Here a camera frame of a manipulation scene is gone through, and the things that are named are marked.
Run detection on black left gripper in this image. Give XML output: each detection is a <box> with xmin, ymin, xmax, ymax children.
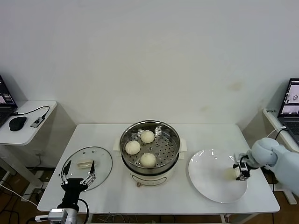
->
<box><xmin>59</xmin><ymin>160</ymin><xmax>97</xmax><ymax>210</ymax></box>

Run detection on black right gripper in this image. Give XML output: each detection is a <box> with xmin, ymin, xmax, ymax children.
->
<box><xmin>232</xmin><ymin>160</ymin><xmax>252</xmax><ymax>182</ymax></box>

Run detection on white steamed baozi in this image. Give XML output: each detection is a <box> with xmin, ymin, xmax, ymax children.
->
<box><xmin>125</xmin><ymin>140</ymin><xmax>142</xmax><ymax>155</ymax></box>
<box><xmin>223</xmin><ymin>168</ymin><xmax>240</xmax><ymax>181</ymax></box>
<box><xmin>140</xmin><ymin>153</ymin><xmax>157</xmax><ymax>168</ymax></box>
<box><xmin>140</xmin><ymin>130</ymin><xmax>155</xmax><ymax>144</ymax></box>

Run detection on round glass pot lid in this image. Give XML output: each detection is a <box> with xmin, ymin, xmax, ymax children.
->
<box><xmin>60</xmin><ymin>146</ymin><xmax>114</xmax><ymax>192</ymax></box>

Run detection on steel steamer pot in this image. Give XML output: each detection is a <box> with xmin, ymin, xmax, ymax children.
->
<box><xmin>113</xmin><ymin>137</ymin><xmax>188</xmax><ymax>188</ymax></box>

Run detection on stainless steel steamer basket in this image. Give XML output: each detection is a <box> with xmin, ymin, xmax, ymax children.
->
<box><xmin>120</xmin><ymin>120</ymin><xmax>181</xmax><ymax>169</ymax></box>

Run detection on white round plate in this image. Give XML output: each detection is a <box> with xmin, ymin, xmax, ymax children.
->
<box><xmin>188</xmin><ymin>149</ymin><xmax>248</xmax><ymax>203</ymax></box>

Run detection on white side table with mouse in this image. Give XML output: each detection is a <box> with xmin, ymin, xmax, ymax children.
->
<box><xmin>0</xmin><ymin>100</ymin><xmax>77</xmax><ymax>188</ymax></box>

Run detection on grey usb hub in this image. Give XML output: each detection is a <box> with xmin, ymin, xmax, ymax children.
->
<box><xmin>30</xmin><ymin>115</ymin><xmax>46</xmax><ymax>128</ymax></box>

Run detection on black computer mouse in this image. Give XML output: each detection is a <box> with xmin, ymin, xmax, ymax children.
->
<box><xmin>8</xmin><ymin>116</ymin><xmax>28</xmax><ymax>132</ymax></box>

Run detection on black laptop with mouse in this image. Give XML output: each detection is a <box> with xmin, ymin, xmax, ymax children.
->
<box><xmin>0</xmin><ymin>74</ymin><xmax>18</xmax><ymax>128</ymax></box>

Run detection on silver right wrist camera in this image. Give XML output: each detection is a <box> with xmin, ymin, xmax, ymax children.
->
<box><xmin>234</xmin><ymin>153</ymin><xmax>249</xmax><ymax>164</ymax></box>

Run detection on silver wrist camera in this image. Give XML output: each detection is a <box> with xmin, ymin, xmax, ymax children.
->
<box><xmin>234</xmin><ymin>153</ymin><xmax>249</xmax><ymax>164</ymax></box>
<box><xmin>35</xmin><ymin>208</ymin><xmax>69</xmax><ymax>223</ymax></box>

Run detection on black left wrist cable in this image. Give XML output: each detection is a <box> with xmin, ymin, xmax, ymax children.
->
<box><xmin>78</xmin><ymin>198</ymin><xmax>90</xmax><ymax>224</ymax></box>

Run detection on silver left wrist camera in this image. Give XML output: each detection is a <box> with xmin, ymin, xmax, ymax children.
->
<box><xmin>35</xmin><ymin>208</ymin><xmax>69</xmax><ymax>223</ymax></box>

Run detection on white laptop cable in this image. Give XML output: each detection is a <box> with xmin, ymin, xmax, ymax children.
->
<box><xmin>266</xmin><ymin>126</ymin><xmax>288</xmax><ymax>141</ymax></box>

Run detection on black cable with adapter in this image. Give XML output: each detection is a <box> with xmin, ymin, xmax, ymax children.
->
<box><xmin>273</xmin><ymin>127</ymin><xmax>287</xmax><ymax>141</ymax></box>

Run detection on thin white wires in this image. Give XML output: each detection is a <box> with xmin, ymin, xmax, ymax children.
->
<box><xmin>95</xmin><ymin>213</ymin><xmax>131</xmax><ymax>224</ymax></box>

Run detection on white floor cable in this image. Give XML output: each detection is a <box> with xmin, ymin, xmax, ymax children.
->
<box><xmin>0</xmin><ymin>183</ymin><xmax>39</xmax><ymax>207</ymax></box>

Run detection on black usb hub cable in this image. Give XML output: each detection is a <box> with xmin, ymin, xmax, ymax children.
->
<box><xmin>10</xmin><ymin>105</ymin><xmax>50</xmax><ymax>118</ymax></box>

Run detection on grey laptop with white cable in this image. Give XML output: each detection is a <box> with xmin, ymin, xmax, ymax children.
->
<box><xmin>278</xmin><ymin>78</ymin><xmax>299</xmax><ymax>147</ymax></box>

